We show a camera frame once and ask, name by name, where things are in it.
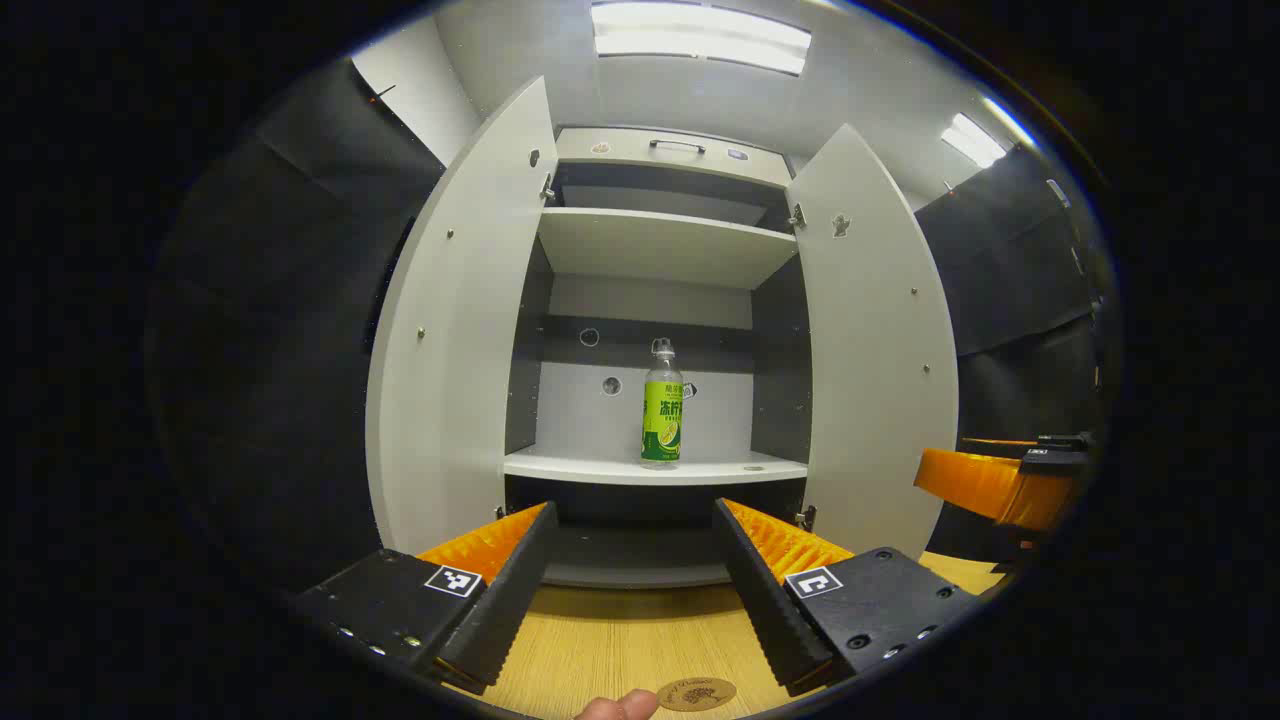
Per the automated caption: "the large ceiling light panel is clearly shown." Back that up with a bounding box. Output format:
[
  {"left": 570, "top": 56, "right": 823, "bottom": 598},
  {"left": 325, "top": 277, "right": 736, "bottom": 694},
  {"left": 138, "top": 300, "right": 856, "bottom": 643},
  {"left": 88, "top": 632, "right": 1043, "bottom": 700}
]
[{"left": 592, "top": 0, "right": 812, "bottom": 77}]

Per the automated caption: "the small ceiling light panel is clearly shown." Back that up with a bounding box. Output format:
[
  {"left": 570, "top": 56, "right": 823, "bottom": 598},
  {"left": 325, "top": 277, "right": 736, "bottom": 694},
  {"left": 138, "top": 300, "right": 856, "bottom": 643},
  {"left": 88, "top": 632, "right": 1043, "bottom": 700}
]
[{"left": 940, "top": 112, "right": 1008, "bottom": 169}]

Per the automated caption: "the grey cabinet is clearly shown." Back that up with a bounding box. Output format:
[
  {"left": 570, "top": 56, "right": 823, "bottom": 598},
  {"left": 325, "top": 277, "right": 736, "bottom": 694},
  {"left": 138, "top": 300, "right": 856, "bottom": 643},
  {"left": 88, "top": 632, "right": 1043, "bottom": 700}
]
[{"left": 503, "top": 127, "right": 811, "bottom": 589}]

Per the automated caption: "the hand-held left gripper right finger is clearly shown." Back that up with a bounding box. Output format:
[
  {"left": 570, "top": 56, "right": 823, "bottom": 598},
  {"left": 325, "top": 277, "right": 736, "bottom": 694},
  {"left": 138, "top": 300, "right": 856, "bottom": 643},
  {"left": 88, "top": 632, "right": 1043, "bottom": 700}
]
[{"left": 712, "top": 497, "right": 986, "bottom": 699}]

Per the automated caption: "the green label plastic bottle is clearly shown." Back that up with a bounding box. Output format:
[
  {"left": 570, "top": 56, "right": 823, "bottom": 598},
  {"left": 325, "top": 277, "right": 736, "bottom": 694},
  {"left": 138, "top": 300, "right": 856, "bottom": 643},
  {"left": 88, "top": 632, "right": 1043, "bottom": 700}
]
[{"left": 641, "top": 338, "right": 685, "bottom": 469}]

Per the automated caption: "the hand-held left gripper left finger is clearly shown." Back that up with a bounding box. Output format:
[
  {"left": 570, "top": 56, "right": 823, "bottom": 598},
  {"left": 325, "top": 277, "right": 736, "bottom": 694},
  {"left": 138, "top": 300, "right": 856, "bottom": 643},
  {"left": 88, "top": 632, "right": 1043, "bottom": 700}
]
[{"left": 290, "top": 500, "right": 561, "bottom": 696}]

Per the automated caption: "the round brown coaster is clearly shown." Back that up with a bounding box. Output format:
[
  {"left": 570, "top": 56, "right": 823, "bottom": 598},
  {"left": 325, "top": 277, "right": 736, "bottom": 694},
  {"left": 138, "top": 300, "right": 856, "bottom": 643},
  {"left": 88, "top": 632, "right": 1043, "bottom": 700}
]
[{"left": 657, "top": 677, "right": 738, "bottom": 713}]

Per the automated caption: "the black backdrop cloth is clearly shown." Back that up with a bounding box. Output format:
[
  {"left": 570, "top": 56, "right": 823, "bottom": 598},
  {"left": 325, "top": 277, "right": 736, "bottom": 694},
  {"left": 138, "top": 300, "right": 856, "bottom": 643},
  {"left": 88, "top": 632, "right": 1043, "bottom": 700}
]
[
  {"left": 915, "top": 145, "right": 1106, "bottom": 563},
  {"left": 150, "top": 58, "right": 448, "bottom": 593}
]

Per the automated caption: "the grey cabinet door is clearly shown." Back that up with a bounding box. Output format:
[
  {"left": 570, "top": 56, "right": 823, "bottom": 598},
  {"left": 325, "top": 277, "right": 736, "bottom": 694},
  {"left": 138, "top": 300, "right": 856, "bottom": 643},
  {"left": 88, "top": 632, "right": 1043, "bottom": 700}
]
[
  {"left": 365, "top": 75, "right": 559, "bottom": 556},
  {"left": 785, "top": 123, "right": 961, "bottom": 561}
]

